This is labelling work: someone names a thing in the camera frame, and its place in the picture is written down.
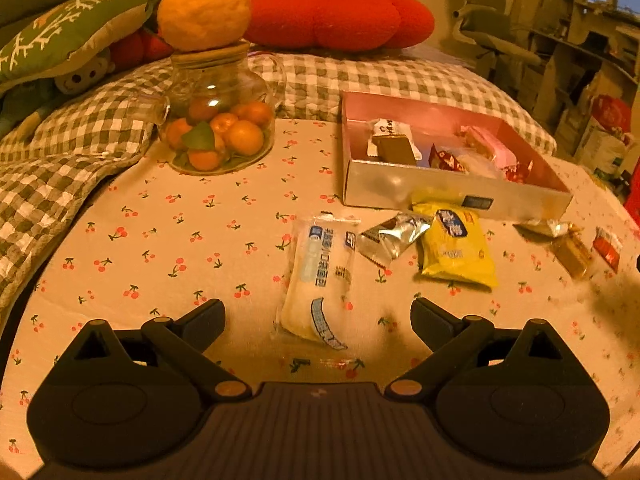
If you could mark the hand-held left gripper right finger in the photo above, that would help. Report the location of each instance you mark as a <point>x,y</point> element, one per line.
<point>429,320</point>

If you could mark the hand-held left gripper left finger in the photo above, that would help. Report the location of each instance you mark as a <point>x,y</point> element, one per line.
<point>206,321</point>

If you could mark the clear blue-label bread packet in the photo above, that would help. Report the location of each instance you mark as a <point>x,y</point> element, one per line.
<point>317,280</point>

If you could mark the shallow pink silver box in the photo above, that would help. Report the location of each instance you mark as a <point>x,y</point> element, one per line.
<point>450,192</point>

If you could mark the large red snack packet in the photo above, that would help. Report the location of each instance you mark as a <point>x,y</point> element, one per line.
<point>447,160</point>

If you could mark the long clear bread packet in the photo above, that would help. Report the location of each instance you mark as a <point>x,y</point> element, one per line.
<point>480,165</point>

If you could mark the small red snack packet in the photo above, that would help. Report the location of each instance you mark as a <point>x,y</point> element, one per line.
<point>517,172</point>

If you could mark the gold stick snack packet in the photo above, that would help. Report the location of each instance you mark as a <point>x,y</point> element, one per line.
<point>397,150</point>

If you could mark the pink snack packet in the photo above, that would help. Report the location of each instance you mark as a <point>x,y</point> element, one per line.
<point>492,142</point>

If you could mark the white black-print snack packet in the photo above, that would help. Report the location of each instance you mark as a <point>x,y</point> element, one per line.
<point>387,127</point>

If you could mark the yellow snack packet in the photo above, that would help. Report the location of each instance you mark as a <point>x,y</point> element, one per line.
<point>457,255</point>

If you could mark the cherry print cloth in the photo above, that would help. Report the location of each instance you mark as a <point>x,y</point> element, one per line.
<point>150,260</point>

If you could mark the silver snack packet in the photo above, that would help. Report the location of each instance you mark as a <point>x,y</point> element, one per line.
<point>395,235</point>

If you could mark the small white snack packet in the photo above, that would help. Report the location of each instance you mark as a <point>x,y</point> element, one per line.
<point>542,227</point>

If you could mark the gold wrapped snack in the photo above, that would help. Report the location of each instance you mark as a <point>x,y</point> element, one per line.
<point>572,255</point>

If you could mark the cluster of small oranges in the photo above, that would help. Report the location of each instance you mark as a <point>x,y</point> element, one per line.
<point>242,137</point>

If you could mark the orange white snack packet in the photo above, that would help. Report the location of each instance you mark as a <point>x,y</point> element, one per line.
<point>607,250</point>

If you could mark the grey checked blanket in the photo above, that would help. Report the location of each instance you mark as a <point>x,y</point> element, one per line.
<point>65,160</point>

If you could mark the glass jar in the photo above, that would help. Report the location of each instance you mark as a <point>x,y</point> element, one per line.
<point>220,85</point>

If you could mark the white carton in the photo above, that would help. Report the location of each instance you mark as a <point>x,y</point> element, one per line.
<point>597,145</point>

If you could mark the cork jar lid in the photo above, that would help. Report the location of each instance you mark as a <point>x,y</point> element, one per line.
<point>210,55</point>

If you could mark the plush monkey toy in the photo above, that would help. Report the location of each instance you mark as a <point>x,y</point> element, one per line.
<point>80,77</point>

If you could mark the red bag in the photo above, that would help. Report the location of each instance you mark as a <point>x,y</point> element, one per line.
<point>611,112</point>

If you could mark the white office chair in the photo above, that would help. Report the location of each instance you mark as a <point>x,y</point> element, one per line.
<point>492,35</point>

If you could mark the cluttered desk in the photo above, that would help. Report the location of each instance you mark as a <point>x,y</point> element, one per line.
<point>575,50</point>

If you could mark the large orange fruit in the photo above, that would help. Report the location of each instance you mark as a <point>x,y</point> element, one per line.
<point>205,7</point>

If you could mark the green snowflake pillow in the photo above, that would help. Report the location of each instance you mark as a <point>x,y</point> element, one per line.
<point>60,40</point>

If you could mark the big red persimmon cushion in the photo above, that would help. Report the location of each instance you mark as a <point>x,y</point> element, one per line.
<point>340,15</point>

